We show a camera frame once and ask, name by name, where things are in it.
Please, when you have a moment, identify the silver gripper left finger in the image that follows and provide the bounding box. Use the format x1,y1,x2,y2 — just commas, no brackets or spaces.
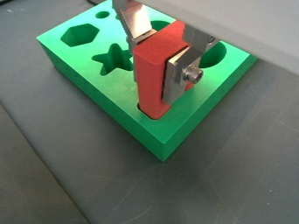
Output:
111,0,157,81

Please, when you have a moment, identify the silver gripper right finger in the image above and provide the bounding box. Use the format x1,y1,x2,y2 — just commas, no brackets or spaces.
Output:
163,25,220,105

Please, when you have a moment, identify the red square-circle peg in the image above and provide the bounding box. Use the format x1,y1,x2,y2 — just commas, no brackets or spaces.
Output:
133,20,187,120

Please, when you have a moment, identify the green shape-sorter block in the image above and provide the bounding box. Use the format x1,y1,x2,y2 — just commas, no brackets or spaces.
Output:
37,0,256,160

